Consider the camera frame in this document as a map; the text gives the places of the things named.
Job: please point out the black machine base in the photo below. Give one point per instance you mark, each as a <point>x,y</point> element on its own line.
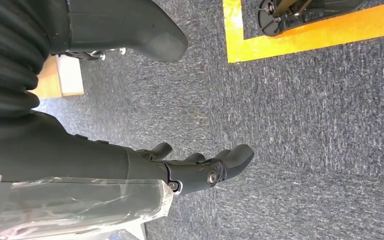
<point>288,24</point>

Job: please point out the yellow floor tape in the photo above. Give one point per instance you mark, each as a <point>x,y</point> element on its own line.
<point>235,33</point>

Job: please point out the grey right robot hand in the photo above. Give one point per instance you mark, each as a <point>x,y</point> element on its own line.
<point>79,155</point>

